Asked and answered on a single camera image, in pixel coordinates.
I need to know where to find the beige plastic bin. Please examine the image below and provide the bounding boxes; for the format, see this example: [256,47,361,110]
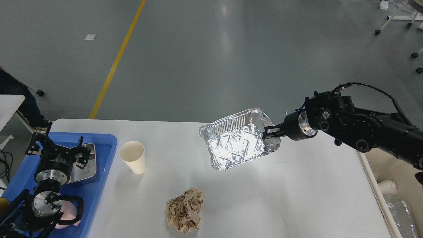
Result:
[356,128,422,238]

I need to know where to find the teal mug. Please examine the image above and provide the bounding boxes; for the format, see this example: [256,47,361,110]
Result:
[0,197,9,213]

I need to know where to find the white paper cup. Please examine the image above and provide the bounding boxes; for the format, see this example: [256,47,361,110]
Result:
[119,141,147,174]

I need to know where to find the white cup in bin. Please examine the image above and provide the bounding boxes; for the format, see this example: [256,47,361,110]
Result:
[378,180,397,196]

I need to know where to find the stainless steel rectangular container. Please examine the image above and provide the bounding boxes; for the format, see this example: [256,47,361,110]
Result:
[68,143,98,184]

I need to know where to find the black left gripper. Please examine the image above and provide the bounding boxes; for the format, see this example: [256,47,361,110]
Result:
[25,129,91,185]

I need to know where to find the brown paper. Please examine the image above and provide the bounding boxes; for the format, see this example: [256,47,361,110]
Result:
[165,188,204,234]

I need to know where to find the seated person leg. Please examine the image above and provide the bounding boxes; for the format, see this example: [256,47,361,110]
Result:
[0,68,53,133]

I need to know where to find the aluminium foil tray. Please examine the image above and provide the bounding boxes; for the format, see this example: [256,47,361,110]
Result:
[199,107,281,172]

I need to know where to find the rolling rack leg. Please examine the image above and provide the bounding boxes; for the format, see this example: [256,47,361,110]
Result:
[27,85,45,97]

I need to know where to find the clear plastic in bin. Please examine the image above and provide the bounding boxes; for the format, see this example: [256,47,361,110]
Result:
[384,195,418,238]

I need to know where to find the white cart frame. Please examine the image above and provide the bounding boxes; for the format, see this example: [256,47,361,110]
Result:
[374,0,423,36]

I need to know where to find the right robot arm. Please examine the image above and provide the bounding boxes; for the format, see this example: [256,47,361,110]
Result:
[262,82,423,183]

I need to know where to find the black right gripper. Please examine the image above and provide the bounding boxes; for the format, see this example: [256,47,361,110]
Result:
[263,111,318,141]

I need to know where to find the blue plastic tray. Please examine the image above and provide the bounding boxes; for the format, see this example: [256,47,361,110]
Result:
[2,132,117,238]

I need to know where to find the pink ribbed mug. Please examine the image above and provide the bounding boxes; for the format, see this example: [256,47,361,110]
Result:
[55,201,80,229]

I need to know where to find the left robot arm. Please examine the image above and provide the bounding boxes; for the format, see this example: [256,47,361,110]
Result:
[0,132,91,238]

